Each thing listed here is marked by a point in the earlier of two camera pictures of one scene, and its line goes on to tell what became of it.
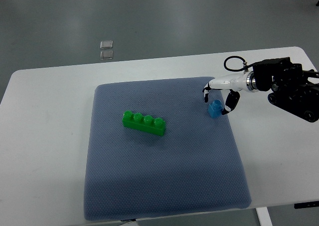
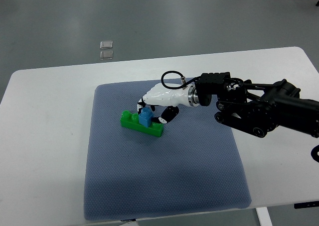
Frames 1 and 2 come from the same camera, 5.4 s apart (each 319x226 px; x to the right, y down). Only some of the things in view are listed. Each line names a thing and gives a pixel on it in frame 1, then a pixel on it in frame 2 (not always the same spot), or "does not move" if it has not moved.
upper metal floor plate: (105, 45) does not move
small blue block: (215, 108) to (145, 117)
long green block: (155, 125) does not move
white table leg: (263, 216) does not move
